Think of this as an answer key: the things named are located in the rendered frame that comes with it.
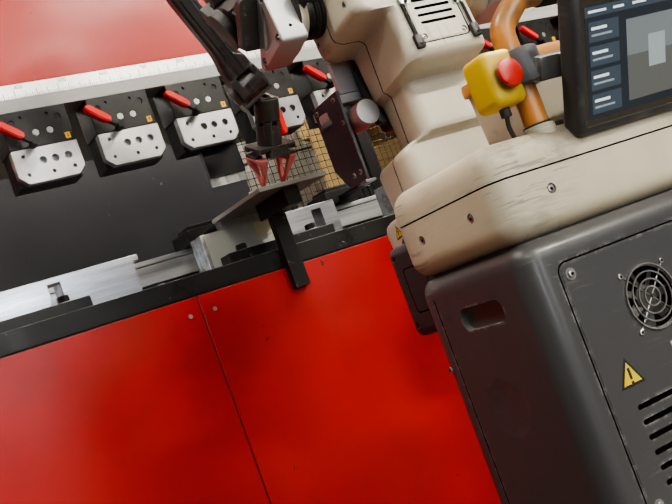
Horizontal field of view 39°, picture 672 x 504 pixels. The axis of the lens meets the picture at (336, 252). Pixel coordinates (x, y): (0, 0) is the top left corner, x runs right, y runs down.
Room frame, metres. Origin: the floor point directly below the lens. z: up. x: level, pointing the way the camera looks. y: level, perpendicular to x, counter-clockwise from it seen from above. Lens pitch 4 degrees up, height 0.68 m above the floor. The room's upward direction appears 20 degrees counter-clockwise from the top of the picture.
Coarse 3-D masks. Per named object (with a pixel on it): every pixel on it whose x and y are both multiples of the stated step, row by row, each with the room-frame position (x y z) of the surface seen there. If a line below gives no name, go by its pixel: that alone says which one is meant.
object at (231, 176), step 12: (228, 144) 2.32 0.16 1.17; (204, 156) 2.28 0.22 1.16; (216, 156) 2.30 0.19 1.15; (228, 156) 2.32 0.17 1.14; (240, 156) 2.33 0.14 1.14; (204, 168) 2.29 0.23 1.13; (216, 168) 2.29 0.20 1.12; (228, 168) 2.31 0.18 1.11; (240, 168) 2.33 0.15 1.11; (216, 180) 2.30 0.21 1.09; (228, 180) 2.31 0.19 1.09; (240, 180) 2.33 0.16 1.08
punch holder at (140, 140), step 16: (112, 96) 2.15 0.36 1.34; (128, 96) 2.17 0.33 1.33; (144, 96) 2.19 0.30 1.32; (80, 112) 2.16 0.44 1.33; (112, 112) 2.14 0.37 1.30; (128, 112) 2.17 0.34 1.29; (144, 112) 2.19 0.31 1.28; (96, 128) 2.12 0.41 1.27; (112, 128) 2.14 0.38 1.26; (128, 128) 2.16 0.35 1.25; (144, 128) 2.18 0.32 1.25; (96, 144) 2.15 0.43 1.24; (112, 144) 2.13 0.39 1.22; (128, 144) 2.16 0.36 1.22; (144, 144) 2.17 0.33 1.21; (160, 144) 2.19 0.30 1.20; (96, 160) 2.17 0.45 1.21; (112, 160) 2.12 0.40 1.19; (128, 160) 2.14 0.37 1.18; (144, 160) 2.18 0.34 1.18
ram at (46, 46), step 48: (0, 0) 2.06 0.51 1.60; (48, 0) 2.12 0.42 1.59; (96, 0) 2.18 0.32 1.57; (144, 0) 2.24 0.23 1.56; (0, 48) 2.04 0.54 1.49; (48, 48) 2.10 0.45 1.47; (96, 48) 2.16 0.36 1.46; (144, 48) 2.22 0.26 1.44; (192, 48) 2.29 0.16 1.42; (48, 96) 2.08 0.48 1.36; (96, 96) 2.13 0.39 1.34
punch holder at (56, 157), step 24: (0, 120) 2.01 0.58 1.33; (24, 120) 2.04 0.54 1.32; (48, 120) 2.06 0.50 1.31; (0, 144) 2.05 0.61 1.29; (24, 144) 2.03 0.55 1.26; (48, 144) 2.06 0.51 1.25; (72, 144) 2.08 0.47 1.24; (24, 168) 2.01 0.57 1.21; (48, 168) 2.04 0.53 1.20; (72, 168) 2.07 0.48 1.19; (24, 192) 2.07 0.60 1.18
